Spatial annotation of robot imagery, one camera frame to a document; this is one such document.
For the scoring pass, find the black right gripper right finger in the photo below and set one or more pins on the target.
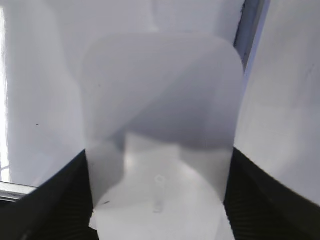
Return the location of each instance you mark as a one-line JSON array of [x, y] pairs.
[[259, 207]]

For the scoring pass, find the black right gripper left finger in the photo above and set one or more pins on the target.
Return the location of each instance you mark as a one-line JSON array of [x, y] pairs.
[[60, 209]]

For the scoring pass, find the white whiteboard eraser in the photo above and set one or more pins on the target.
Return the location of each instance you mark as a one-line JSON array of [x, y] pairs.
[[160, 115]]

